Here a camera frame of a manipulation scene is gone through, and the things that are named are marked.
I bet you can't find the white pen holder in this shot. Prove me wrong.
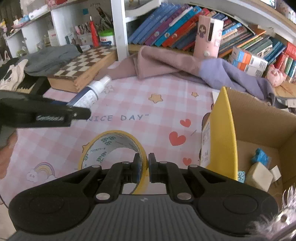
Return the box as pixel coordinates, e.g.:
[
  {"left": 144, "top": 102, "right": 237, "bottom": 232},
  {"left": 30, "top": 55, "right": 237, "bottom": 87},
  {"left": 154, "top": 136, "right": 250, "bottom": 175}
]
[{"left": 75, "top": 23, "right": 93, "bottom": 46}]

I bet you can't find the blue plastic bag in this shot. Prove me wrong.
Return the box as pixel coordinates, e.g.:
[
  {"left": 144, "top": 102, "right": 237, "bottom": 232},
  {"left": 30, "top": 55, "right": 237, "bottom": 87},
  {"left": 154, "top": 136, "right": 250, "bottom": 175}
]
[{"left": 251, "top": 148, "right": 271, "bottom": 168}]

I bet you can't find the small white carton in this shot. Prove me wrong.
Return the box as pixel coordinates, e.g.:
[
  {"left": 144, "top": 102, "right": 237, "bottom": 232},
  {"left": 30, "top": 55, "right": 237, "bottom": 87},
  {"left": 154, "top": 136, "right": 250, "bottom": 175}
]
[{"left": 47, "top": 29, "right": 60, "bottom": 46}]

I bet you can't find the wooden chessboard box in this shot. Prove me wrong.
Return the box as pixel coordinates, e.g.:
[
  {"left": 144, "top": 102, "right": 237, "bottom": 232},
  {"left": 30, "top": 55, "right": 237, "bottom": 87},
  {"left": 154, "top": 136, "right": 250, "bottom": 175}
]
[{"left": 47, "top": 46, "right": 118, "bottom": 93}]

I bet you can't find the dark spray bottle white cap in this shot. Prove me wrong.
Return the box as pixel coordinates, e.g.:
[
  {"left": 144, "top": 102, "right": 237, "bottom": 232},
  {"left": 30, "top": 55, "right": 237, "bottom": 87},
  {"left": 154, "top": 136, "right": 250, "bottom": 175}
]
[{"left": 68, "top": 76, "right": 112, "bottom": 109}]

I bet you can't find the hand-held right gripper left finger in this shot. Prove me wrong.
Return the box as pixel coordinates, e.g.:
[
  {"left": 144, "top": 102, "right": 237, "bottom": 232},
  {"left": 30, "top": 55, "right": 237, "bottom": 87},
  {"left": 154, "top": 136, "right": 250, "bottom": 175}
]
[{"left": 54, "top": 153, "right": 142, "bottom": 202}]

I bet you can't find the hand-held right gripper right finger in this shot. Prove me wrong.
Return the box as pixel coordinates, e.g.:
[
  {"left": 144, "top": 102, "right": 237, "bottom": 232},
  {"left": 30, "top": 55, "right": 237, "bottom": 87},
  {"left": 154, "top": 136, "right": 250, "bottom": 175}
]
[{"left": 148, "top": 152, "right": 233, "bottom": 202}]

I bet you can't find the white charger plug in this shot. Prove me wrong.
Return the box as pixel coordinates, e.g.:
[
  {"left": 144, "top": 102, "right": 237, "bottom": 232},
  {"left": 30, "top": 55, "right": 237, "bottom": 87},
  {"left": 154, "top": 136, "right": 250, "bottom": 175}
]
[{"left": 269, "top": 166, "right": 283, "bottom": 188}]

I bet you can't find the orange and blue box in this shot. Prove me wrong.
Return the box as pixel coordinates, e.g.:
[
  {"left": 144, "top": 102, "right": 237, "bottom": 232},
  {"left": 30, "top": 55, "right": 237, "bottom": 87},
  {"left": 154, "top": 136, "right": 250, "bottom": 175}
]
[
  {"left": 231, "top": 46, "right": 269, "bottom": 69},
  {"left": 228, "top": 57, "right": 264, "bottom": 78}
]

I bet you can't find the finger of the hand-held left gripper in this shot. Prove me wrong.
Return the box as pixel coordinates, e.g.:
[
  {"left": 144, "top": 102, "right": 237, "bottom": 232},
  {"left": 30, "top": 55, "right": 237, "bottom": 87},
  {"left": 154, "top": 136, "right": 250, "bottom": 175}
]
[
  {"left": 0, "top": 90, "right": 68, "bottom": 109},
  {"left": 0, "top": 101, "right": 91, "bottom": 128}
]

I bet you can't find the red tube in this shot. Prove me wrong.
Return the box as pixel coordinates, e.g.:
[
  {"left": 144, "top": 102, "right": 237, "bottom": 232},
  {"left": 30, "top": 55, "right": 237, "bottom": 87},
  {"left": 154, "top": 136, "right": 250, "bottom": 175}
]
[{"left": 90, "top": 16, "right": 99, "bottom": 47}]

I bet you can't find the black electric keyboard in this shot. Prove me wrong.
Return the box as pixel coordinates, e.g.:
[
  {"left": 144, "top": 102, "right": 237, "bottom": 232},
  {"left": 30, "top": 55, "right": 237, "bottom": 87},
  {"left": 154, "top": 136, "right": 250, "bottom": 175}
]
[{"left": 14, "top": 76, "right": 50, "bottom": 95}]

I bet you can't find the pink rectangular device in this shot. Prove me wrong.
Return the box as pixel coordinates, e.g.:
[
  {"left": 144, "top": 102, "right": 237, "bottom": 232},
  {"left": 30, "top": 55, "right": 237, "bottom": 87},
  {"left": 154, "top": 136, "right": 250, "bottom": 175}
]
[{"left": 193, "top": 15, "right": 224, "bottom": 58}]

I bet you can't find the fluffy purple sleeve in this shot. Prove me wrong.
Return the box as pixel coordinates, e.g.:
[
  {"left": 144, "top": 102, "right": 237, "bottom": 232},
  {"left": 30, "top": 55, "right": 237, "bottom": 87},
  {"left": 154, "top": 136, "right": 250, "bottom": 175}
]
[{"left": 250, "top": 185, "right": 296, "bottom": 241}]

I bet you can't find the white garment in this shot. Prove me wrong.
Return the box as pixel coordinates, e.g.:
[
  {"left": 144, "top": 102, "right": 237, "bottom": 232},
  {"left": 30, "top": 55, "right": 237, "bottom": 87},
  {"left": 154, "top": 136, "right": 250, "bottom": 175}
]
[{"left": 0, "top": 59, "right": 28, "bottom": 91}]

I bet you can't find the row of books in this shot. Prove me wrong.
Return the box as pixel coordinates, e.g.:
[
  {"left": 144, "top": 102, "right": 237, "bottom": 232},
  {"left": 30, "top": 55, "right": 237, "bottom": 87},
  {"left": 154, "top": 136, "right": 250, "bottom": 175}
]
[{"left": 127, "top": 2, "right": 296, "bottom": 84}]

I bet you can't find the pink and purple cloth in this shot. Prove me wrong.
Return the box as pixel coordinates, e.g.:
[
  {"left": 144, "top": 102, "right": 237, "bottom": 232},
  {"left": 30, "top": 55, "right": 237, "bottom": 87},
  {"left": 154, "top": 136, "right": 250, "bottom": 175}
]
[{"left": 92, "top": 45, "right": 275, "bottom": 102}]

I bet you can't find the grey folded cloth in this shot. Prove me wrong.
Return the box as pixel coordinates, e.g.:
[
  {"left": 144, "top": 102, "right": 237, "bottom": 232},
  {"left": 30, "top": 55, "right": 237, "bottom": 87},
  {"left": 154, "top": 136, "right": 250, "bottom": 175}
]
[{"left": 17, "top": 44, "right": 82, "bottom": 77}]

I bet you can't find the pink checked tablecloth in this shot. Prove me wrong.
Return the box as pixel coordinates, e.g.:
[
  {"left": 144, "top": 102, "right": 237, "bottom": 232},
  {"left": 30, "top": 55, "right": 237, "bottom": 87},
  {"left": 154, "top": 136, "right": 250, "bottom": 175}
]
[{"left": 0, "top": 74, "right": 218, "bottom": 204}]

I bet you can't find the pink pig plush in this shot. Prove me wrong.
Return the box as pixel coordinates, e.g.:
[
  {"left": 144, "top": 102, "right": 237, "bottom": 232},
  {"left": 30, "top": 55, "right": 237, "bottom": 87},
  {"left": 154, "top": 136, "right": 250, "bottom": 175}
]
[{"left": 265, "top": 64, "right": 287, "bottom": 87}]

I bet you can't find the green-lidded jar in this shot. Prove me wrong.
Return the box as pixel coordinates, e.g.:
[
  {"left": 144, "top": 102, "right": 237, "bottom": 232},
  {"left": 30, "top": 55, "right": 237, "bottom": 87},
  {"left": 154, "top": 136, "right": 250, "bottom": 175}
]
[{"left": 98, "top": 29, "right": 116, "bottom": 47}]

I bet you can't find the beige block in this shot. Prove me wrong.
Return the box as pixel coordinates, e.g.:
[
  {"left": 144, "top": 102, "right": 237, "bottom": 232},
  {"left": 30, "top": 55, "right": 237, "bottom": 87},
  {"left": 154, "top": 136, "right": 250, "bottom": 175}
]
[{"left": 245, "top": 162, "right": 274, "bottom": 192}]

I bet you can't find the yellow cardboard box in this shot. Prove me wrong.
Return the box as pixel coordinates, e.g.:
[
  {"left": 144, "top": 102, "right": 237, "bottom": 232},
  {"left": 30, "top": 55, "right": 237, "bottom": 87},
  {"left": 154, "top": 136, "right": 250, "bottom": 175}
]
[{"left": 199, "top": 87, "right": 296, "bottom": 209}]

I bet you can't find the white bookshelf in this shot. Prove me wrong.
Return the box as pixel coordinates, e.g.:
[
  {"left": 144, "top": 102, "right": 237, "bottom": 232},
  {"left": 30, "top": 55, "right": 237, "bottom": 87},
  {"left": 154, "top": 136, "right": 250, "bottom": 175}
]
[{"left": 5, "top": 0, "right": 296, "bottom": 61}]

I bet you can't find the yellow tape roll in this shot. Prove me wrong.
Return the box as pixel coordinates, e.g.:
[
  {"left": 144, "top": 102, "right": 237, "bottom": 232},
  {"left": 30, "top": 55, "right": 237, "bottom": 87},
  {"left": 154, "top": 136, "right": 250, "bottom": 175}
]
[{"left": 79, "top": 130, "right": 147, "bottom": 195}]

